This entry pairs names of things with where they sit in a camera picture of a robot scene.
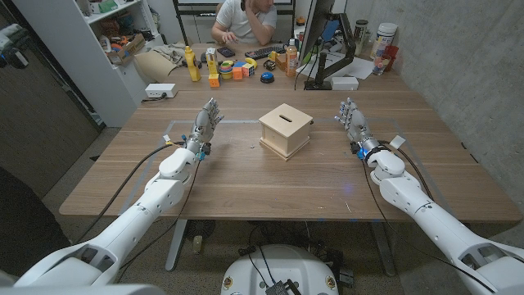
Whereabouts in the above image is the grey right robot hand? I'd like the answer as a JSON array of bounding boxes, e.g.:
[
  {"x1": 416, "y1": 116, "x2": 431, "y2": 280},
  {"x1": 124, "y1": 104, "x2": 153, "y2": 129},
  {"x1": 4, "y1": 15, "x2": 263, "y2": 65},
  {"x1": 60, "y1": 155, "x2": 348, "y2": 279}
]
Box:
[{"x1": 334, "y1": 97, "x2": 382, "y2": 159}]

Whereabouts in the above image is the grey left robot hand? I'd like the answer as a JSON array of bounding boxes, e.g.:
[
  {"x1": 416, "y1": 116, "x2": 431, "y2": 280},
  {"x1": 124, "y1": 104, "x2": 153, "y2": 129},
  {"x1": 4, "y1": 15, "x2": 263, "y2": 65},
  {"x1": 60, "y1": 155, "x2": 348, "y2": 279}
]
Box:
[{"x1": 186, "y1": 97, "x2": 225, "y2": 156}]

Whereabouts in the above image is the white rectangular box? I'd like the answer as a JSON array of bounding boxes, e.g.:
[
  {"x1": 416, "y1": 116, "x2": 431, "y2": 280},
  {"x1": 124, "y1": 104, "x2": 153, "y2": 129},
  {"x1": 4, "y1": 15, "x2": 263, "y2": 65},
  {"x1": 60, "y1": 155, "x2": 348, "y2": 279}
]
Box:
[{"x1": 330, "y1": 76, "x2": 360, "y2": 92}]

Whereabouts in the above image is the white power strip box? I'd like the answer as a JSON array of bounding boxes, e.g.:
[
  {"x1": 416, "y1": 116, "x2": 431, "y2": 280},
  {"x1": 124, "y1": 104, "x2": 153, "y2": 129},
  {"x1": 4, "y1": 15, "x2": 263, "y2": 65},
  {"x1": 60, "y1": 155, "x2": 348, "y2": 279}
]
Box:
[{"x1": 144, "y1": 83, "x2": 178, "y2": 99}]

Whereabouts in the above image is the white paper sheet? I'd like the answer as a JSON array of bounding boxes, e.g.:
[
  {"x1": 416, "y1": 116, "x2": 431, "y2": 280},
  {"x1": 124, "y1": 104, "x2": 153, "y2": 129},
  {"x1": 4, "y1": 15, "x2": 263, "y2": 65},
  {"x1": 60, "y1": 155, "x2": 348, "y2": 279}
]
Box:
[{"x1": 295, "y1": 51, "x2": 374, "y2": 81}]

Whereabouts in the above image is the colourful stacking rings toy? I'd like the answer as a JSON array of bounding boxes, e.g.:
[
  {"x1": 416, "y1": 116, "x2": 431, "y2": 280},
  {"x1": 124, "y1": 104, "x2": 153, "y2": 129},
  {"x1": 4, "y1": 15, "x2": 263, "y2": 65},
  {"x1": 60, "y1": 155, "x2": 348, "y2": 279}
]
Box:
[{"x1": 218, "y1": 60, "x2": 234, "y2": 80}]

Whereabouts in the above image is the yellow plastic bottle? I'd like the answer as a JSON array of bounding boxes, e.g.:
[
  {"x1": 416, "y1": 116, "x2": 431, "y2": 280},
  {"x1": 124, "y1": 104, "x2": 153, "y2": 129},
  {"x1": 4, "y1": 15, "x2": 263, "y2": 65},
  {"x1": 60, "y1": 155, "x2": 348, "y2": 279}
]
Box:
[{"x1": 183, "y1": 45, "x2": 202, "y2": 83}]

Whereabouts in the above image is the clear drinking glass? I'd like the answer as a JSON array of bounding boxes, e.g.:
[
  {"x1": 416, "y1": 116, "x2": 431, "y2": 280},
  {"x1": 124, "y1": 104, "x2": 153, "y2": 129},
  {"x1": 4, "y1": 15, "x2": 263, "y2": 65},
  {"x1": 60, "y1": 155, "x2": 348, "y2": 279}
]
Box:
[{"x1": 372, "y1": 55, "x2": 387, "y2": 77}]

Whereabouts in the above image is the yellow toy tower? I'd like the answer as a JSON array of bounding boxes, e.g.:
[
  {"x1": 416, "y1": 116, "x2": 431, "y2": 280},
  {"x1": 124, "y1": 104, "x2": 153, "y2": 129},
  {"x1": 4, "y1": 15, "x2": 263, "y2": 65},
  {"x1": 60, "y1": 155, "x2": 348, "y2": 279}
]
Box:
[{"x1": 205, "y1": 47, "x2": 219, "y2": 76}]

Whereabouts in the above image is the wooden box with slot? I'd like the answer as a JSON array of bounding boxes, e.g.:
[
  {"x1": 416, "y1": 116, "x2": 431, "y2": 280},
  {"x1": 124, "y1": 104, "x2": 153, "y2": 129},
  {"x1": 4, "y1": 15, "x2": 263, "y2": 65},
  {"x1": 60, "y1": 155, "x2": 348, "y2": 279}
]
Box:
[{"x1": 258, "y1": 102, "x2": 314, "y2": 161}]

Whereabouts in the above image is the brown paper bag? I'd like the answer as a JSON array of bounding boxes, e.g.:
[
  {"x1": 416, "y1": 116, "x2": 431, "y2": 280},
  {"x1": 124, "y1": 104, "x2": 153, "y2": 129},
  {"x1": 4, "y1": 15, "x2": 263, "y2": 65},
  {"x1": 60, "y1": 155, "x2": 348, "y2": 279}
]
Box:
[{"x1": 133, "y1": 49, "x2": 178, "y2": 84}]

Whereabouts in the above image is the beige cloth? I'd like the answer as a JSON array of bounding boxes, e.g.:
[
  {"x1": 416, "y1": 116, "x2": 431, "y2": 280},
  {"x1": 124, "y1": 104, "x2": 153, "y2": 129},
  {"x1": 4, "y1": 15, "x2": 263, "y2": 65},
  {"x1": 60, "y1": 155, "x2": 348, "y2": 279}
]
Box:
[{"x1": 153, "y1": 42, "x2": 187, "y2": 66}]

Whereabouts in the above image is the white labelled canister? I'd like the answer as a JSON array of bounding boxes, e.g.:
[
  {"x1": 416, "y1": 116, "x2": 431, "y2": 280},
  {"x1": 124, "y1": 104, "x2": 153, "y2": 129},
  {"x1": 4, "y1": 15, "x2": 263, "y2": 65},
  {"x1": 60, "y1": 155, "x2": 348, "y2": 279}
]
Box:
[{"x1": 369, "y1": 22, "x2": 399, "y2": 61}]

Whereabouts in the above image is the orange juice bottle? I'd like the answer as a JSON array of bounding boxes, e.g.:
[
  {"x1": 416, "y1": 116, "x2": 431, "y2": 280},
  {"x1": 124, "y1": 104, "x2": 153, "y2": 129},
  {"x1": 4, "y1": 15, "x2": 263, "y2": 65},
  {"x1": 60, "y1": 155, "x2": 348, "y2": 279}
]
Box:
[{"x1": 285, "y1": 38, "x2": 299, "y2": 78}]

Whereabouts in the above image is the black keyboard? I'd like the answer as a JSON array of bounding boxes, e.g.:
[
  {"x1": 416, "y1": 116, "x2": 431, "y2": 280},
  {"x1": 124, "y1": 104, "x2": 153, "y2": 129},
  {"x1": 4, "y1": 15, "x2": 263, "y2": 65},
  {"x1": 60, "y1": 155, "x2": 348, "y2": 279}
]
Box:
[{"x1": 244, "y1": 44, "x2": 287, "y2": 61}]

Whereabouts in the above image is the cardboard box with items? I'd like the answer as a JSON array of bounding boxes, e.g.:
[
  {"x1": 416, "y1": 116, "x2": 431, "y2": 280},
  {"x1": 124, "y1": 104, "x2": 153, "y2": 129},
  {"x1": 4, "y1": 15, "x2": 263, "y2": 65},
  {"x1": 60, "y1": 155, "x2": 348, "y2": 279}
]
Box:
[{"x1": 105, "y1": 32, "x2": 147, "y2": 66}]

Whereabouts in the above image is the black computer monitor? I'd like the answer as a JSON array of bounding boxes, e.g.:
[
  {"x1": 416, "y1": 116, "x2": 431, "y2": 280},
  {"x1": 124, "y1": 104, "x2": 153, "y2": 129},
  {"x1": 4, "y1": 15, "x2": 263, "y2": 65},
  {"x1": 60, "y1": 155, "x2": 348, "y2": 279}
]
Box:
[{"x1": 297, "y1": 0, "x2": 337, "y2": 62}]

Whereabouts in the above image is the small black fan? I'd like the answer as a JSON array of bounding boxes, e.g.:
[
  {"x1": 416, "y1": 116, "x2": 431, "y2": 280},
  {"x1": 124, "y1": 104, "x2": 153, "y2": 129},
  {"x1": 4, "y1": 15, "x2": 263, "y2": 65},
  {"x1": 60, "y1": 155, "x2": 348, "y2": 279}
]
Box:
[{"x1": 185, "y1": 220, "x2": 217, "y2": 241}]

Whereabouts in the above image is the person in white shirt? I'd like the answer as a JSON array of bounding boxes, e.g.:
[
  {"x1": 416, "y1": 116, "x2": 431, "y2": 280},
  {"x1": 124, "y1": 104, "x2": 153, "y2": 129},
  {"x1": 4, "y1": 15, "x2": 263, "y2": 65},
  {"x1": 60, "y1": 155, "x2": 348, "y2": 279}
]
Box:
[{"x1": 210, "y1": 0, "x2": 278, "y2": 45}]

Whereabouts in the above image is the white shelf unit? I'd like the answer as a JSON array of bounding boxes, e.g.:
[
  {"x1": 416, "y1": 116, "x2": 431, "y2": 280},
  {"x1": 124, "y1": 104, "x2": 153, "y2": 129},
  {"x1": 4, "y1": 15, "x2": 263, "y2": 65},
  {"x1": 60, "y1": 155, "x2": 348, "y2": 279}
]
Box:
[{"x1": 11, "y1": 0, "x2": 165, "y2": 128}]

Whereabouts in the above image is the grey table leg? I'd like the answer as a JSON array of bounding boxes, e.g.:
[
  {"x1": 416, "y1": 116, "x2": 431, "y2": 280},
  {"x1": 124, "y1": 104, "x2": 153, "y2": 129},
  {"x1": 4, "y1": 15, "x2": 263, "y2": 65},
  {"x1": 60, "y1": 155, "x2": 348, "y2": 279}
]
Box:
[
  {"x1": 369, "y1": 220, "x2": 397, "y2": 278},
  {"x1": 165, "y1": 219, "x2": 189, "y2": 273}
]

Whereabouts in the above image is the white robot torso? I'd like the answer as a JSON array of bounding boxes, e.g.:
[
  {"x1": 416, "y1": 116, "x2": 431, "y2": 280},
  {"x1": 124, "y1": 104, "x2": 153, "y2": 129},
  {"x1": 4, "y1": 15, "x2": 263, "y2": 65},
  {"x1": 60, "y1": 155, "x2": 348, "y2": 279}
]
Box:
[{"x1": 220, "y1": 244, "x2": 340, "y2": 295}]

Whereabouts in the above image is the white and black device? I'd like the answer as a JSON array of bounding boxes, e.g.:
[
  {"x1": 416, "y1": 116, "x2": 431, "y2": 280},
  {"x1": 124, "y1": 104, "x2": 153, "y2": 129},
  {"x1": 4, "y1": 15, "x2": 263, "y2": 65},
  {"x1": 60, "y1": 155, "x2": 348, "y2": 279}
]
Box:
[{"x1": 0, "y1": 23, "x2": 30, "y2": 70}]

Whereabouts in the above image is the black power cable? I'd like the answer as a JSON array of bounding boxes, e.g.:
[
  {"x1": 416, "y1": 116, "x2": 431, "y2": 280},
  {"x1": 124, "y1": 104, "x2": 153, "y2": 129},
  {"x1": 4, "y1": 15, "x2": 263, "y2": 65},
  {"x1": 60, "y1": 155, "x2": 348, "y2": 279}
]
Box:
[{"x1": 141, "y1": 92, "x2": 169, "y2": 104}]

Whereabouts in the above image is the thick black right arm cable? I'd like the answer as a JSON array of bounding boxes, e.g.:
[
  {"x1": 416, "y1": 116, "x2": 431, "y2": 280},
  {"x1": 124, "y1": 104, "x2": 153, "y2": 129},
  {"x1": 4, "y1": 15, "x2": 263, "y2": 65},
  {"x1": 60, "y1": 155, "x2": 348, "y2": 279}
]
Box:
[{"x1": 378, "y1": 139, "x2": 435, "y2": 202}]

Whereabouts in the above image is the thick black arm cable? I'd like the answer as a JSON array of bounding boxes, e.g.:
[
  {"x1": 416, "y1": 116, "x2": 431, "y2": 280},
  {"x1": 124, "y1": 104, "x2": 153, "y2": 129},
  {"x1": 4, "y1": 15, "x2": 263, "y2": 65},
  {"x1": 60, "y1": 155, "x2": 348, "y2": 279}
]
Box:
[
  {"x1": 72, "y1": 141, "x2": 187, "y2": 246},
  {"x1": 378, "y1": 139, "x2": 435, "y2": 202}
]

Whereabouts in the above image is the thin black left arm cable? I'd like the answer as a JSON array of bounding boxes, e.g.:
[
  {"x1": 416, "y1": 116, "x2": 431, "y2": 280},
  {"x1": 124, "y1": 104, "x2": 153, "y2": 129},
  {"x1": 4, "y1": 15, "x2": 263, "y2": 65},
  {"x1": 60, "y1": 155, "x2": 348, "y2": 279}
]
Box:
[{"x1": 116, "y1": 158, "x2": 202, "y2": 274}]

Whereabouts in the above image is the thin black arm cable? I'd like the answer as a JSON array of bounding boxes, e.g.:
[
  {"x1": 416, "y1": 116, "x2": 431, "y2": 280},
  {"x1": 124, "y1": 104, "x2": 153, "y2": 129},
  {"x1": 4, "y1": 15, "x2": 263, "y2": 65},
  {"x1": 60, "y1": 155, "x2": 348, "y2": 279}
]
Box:
[
  {"x1": 116, "y1": 158, "x2": 202, "y2": 274},
  {"x1": 360, "y1": 158, "x2": 497, "y2": 295}
]

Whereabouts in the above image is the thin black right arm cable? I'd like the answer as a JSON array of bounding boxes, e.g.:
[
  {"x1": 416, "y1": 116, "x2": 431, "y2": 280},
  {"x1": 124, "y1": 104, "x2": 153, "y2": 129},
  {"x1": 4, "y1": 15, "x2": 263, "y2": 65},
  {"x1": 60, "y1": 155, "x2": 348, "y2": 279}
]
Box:
[{"x1": 360, "y1": 158, "x2": 497, "y2": 295}]

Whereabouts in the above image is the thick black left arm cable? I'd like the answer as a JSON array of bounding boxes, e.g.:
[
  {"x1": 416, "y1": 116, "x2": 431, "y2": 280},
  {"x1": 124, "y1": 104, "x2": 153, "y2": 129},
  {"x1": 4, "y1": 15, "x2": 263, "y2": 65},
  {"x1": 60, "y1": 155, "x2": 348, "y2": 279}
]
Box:
[{"x1": 72, "y1": 141, "x2": 187, "y2": 246}]

